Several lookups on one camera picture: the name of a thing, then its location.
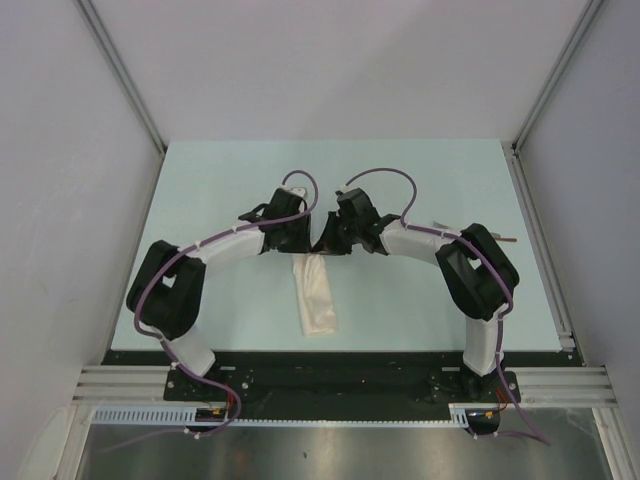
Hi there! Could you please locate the silver metal fork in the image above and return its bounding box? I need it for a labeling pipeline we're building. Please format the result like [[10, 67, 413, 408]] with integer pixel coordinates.
[[432, 221, 455, 233]]

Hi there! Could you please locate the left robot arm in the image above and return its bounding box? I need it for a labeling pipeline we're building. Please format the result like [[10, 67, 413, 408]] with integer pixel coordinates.
[[125, 186, 311, 400]]

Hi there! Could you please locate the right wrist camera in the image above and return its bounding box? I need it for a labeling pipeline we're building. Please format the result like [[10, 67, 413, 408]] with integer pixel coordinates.
[[337, 188, 380, 223]]

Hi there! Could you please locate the left aluminium corner post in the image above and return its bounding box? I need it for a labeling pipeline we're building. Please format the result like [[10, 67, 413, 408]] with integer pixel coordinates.
[[74, 0, 167, 154]]

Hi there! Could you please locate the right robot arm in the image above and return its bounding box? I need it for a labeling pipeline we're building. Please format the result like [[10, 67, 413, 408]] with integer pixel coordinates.
[[312, 188, 520, 401]]

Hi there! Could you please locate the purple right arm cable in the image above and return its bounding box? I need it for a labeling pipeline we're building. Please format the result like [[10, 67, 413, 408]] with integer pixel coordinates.
[[342, 167, 551, 446]]

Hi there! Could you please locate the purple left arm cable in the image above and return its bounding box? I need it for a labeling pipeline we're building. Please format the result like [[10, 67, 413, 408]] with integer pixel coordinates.
[[97, 170, 320, 454]]

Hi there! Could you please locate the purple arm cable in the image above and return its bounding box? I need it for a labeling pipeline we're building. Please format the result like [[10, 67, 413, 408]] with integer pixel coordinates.
[[342, 167, 551, 446], [97, 170, 320, 454]]

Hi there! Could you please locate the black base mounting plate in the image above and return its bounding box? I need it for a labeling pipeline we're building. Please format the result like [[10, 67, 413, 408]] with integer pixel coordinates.
[[102, 350, 582, 438]]

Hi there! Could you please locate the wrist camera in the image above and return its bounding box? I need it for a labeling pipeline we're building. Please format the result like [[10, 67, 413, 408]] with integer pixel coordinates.
[[337, 188, 380, 223], [264, 188, 306, 219]]

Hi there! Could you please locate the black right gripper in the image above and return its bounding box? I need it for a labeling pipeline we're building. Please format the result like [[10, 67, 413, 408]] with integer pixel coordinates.
[[313, 211, 361, 256]]

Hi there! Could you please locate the white cloth napkin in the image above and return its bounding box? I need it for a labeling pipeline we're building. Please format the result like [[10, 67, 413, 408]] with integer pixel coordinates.
[[292, 254, 338, 337]]

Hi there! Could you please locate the right aluminium corner post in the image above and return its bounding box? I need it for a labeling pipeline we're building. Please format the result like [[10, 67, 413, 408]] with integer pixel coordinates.
[[509, 0, 604, 151]]

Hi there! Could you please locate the aluminium frame rail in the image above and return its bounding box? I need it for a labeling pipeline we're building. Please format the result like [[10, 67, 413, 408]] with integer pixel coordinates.
[[73, 365, 616, 408]]

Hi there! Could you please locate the white slotted cable duct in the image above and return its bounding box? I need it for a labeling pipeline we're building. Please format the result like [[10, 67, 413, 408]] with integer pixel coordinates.
[[91, 405, 469, 429]]

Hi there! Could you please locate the aluminium corner post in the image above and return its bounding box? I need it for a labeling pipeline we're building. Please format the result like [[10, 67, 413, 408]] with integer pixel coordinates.
[[74, 0, 167, 154], [509, 0, 604, 151]]

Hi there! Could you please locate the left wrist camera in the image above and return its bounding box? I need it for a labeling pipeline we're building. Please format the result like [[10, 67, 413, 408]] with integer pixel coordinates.
[[264, 188, 306, 219]]

